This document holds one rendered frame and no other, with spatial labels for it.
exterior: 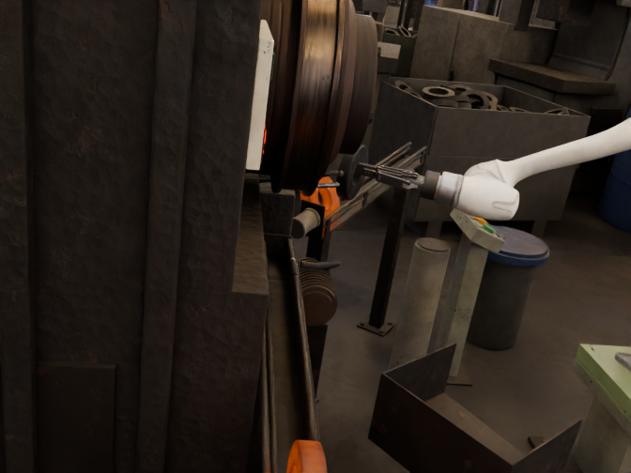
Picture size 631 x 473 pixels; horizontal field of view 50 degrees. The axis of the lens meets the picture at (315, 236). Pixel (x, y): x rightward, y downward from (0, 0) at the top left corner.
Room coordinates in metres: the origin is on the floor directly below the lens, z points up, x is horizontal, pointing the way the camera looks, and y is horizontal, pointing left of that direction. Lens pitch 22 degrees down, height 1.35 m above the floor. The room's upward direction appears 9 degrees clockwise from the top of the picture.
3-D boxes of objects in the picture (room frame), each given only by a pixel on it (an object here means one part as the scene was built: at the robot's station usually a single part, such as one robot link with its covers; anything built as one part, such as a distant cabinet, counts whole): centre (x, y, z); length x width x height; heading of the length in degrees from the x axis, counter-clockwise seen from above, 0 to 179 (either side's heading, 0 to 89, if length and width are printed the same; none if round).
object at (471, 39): (5.74, -1.08, 0.55); 1.10 x 0.53 x 1.10; 29
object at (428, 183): (1.75, -0.26, 0.83); 0.09 x 0.08 x 0.07; 80
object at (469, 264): (2.19, -0.55, 0.31); 0.24 x 0.16 x 0.62; 9
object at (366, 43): (1.41, -0.03, 1.11); 0.28 x 0.06 x 0.28; 9
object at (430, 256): (2.12, -0.39, 0.26); 0.12 x 0.12 x 0.52
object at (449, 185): (1.73, -0.33, 0.83); 0.09 x 0.06 x 0.09; 170
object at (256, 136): (1.04, 0.12, 1.15); 0.26 x 0.02 x 0.18; 9
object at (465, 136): (4.02, -0.80, 0.39); 1.03 x 0.83 x 0.77; 114
